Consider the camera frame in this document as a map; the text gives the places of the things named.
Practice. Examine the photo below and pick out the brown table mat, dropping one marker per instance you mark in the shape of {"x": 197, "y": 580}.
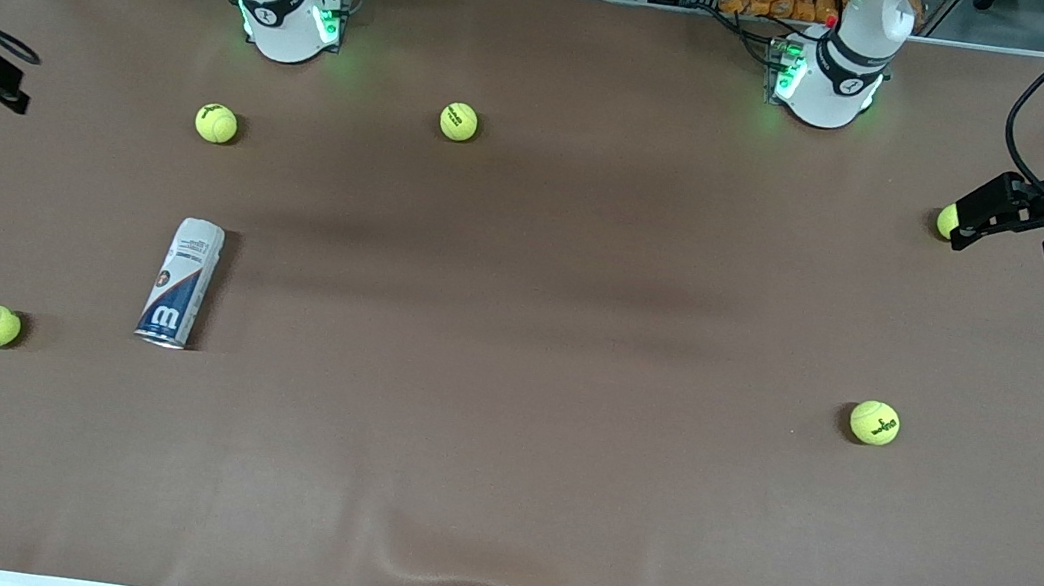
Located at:
{"x": 583, "y": 291}

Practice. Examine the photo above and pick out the white blue tennis ball can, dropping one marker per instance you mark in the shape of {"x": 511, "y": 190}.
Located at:
{"x": 181, "y": 278}

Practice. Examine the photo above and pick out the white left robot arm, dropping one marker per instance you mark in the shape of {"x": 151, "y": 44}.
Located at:
{"x": 837, "y": 82}

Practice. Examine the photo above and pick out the yellow tennis ball Wilson print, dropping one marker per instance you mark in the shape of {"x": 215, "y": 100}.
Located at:
{"x": 874, "y": 422}

